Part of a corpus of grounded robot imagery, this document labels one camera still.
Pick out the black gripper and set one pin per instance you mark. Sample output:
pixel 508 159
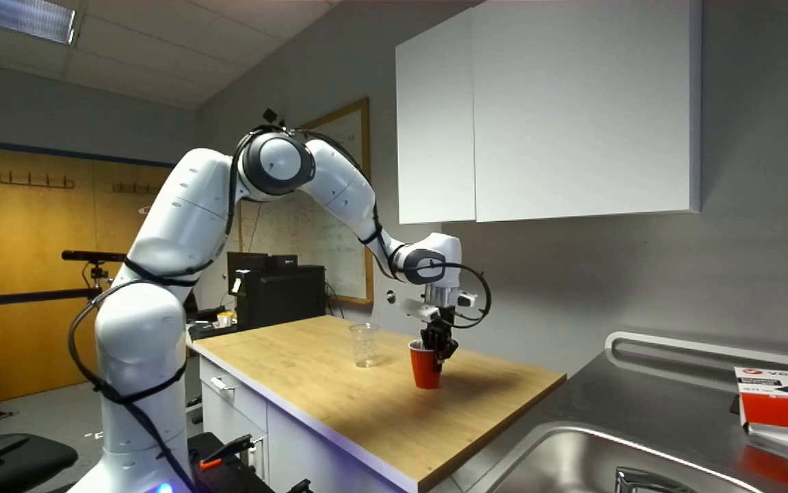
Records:
pixel 435 323

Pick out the orange plastic cup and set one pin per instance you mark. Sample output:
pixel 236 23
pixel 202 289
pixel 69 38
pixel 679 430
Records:
pixel 424 368

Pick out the black robot base box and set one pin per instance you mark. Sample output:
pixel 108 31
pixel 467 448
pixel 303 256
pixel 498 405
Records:
pixel 230 467

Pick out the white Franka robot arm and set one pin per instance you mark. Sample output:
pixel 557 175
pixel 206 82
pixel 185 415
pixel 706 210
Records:
pixel 163 274

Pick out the clear glass cup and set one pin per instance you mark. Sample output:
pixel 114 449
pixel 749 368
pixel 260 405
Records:
pixel 368 345

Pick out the wood framed whiteboard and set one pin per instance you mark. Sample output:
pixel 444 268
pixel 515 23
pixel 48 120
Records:
pixel 342 227

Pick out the black printer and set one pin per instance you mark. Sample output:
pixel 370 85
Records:
pixel 274 290

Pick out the stainless steel sink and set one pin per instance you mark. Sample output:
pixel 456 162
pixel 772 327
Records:
pixel 615 456

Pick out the metal sink faucet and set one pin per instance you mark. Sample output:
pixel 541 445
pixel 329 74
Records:
pixel 645 479

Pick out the red and white box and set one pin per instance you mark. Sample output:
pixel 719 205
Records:
pixel 786 405

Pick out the wide wooden double door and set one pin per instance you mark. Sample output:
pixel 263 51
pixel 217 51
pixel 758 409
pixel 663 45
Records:
pixel 39 263

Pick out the black office chair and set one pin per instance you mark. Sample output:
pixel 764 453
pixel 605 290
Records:
pixel 7 461

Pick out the long ceiling light strip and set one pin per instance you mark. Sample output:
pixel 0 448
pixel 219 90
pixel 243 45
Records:
pixel 21 18

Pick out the white wall cabinet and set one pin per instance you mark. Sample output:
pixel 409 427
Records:
pixel 560 110

